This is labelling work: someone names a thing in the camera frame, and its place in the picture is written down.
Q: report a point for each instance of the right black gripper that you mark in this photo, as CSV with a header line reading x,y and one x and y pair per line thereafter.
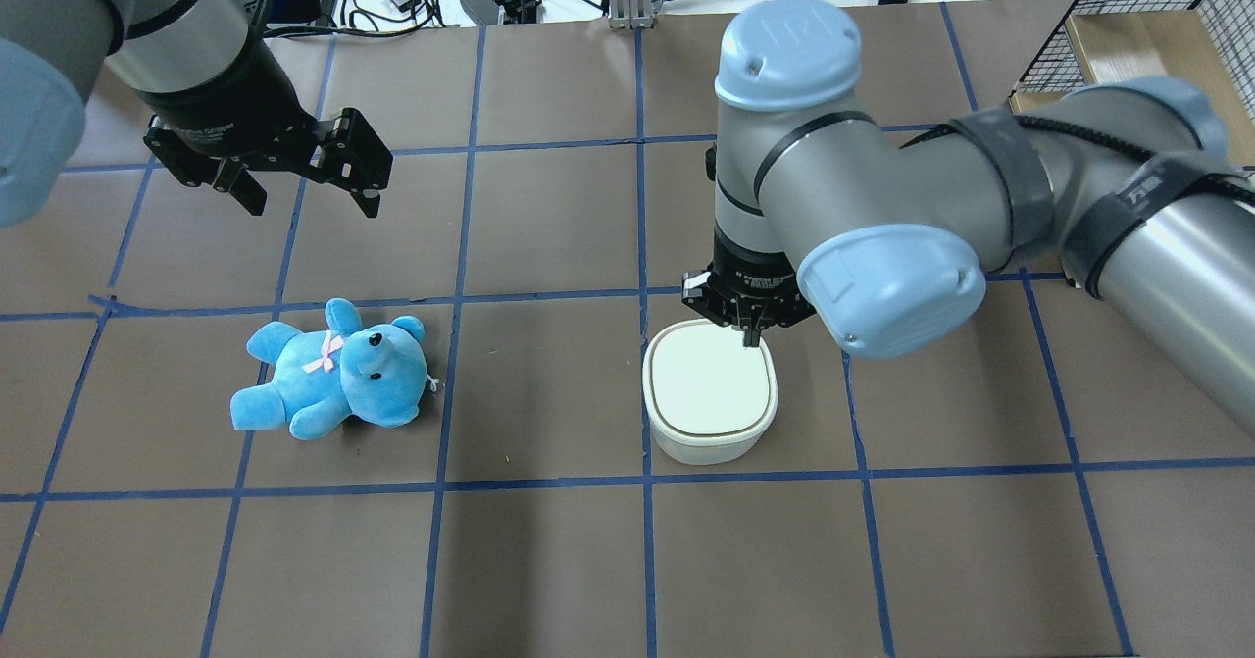
x,y
753,280

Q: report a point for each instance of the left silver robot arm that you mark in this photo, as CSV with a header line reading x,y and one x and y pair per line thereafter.
x,y
222,104

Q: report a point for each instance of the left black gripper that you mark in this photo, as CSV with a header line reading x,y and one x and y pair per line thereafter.
x,y
224,99

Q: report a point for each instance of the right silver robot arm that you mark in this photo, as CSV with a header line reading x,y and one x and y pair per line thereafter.
x,y
817,214

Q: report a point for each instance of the blue teddy bear plush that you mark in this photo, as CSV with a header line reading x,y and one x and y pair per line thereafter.
x,y
377,374

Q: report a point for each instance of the white trash can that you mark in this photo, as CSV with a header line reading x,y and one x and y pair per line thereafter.
x,y
709,397

